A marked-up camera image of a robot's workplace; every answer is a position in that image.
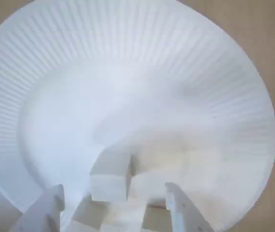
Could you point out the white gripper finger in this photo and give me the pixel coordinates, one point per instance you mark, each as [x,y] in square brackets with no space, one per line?
[186,212]
[43,210]

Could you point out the white foam block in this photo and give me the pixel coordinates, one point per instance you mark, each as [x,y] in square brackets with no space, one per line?
[118,217]
[108,186]

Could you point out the white paper plate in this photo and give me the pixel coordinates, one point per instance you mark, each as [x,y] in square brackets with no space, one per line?
[103,72]

